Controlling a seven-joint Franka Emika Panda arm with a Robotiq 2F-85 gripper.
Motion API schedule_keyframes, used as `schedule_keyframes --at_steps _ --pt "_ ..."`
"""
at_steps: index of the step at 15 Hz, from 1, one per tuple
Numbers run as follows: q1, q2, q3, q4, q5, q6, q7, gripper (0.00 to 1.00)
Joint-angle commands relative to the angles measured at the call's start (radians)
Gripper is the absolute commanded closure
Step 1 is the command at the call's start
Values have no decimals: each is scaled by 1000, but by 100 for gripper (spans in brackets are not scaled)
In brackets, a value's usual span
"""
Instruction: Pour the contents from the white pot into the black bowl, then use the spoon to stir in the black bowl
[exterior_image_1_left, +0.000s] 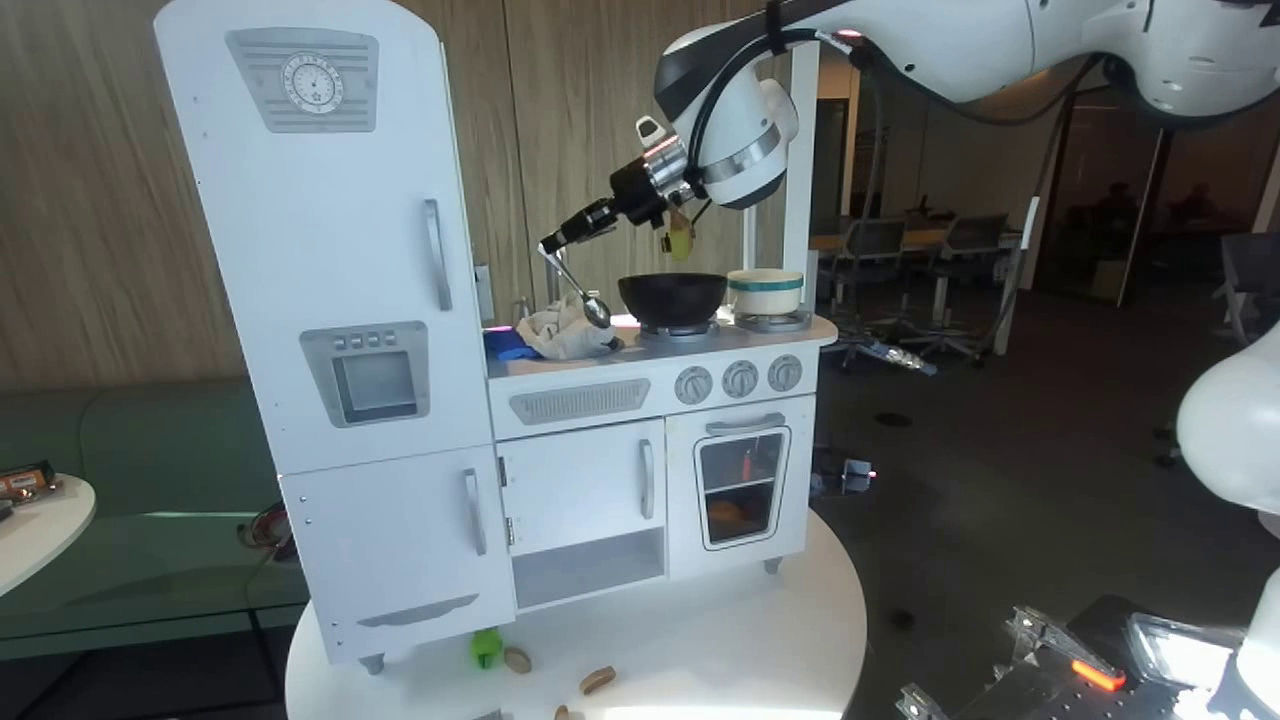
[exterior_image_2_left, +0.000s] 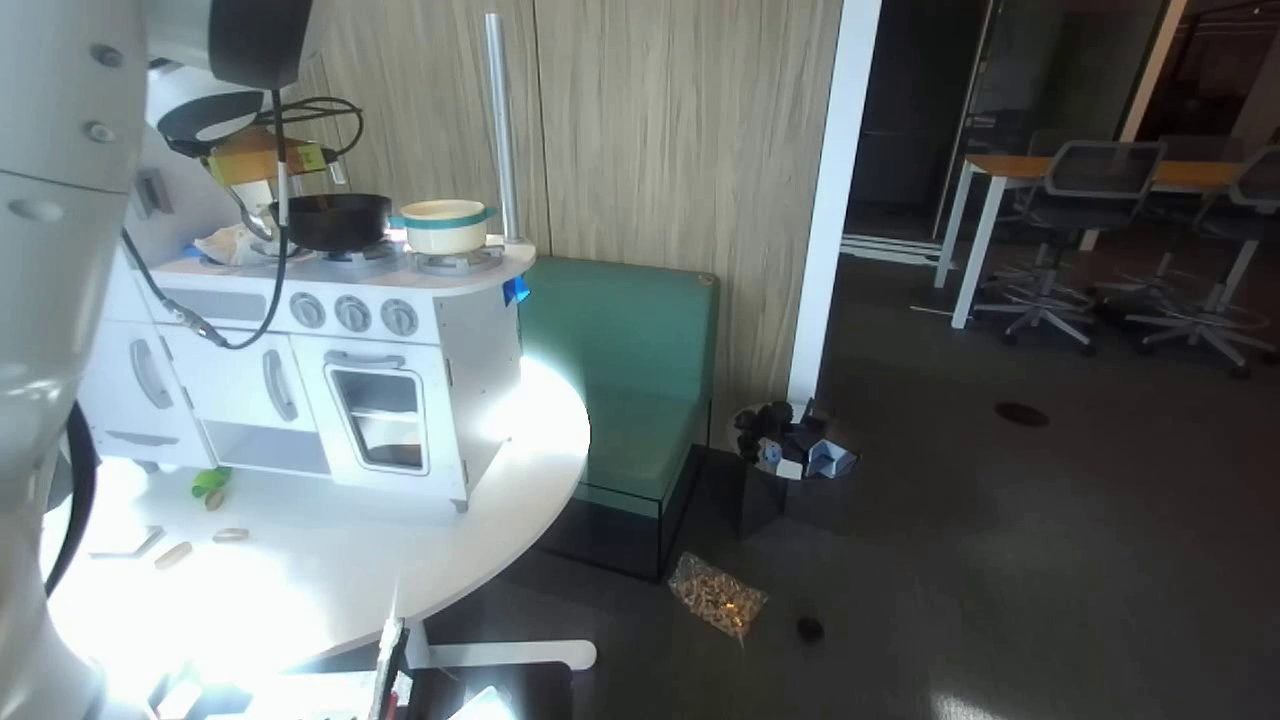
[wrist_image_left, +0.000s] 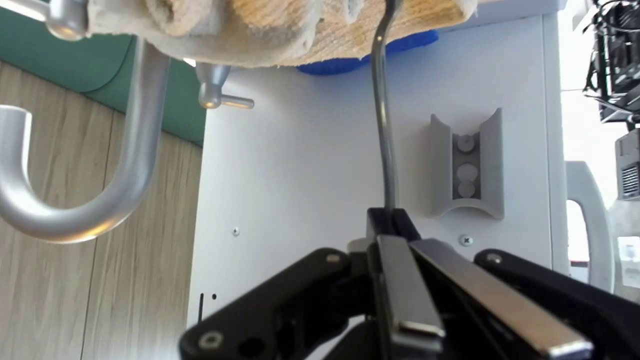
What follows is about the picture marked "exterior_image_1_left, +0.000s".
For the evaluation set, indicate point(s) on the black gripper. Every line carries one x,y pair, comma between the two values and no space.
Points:
636,191

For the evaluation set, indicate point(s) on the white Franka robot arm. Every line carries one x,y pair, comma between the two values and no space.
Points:
961,46

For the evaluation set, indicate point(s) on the black bowl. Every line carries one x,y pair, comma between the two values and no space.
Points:
674,299

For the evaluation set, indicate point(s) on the silver toy faucet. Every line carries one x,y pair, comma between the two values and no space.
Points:
553,272

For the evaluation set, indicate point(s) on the crumpled white cloth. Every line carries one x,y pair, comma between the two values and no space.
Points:
563,332

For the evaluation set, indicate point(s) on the blue container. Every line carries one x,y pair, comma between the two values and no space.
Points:
500,346

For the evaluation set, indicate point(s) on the thin white pole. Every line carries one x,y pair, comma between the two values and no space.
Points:
751,240

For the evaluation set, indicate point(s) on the white structural pillar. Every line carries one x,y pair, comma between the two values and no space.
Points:
808,226

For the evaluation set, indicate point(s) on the white toy play kitchen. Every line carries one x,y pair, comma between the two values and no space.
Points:
345,264

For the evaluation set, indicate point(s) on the mesh office chair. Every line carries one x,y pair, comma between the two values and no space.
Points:
949,302
866,285

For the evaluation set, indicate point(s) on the orange toy food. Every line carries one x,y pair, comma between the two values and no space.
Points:
728,515

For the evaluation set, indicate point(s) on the round dark floor outlet cover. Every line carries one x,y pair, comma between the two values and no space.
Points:
892,417

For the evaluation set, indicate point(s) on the wood-top white-leg desk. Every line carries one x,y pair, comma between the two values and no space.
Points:
1000,240

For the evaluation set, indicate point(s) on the round white table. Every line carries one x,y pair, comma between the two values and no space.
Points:
721,624

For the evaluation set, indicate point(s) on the lime green fuzzy pompom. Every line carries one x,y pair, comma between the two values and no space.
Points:
486,648

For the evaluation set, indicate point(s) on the brown toy food piece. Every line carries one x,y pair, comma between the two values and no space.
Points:
517,657
566,712

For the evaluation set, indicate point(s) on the brown clump object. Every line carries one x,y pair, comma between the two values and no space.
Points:
268,529

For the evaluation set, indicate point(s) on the tan wooden toy piece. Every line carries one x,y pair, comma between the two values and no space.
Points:
598,681

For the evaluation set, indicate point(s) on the green bench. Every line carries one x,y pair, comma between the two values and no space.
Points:
133,534

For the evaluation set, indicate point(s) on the small white side table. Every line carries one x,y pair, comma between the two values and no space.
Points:
34,534

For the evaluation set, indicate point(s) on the black electronics box orange light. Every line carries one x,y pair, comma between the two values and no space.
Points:
1066,664

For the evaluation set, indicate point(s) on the dark office chair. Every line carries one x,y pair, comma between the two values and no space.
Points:
1253,281

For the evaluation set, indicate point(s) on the yellow wrist camera mount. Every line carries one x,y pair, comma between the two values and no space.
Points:
681,239

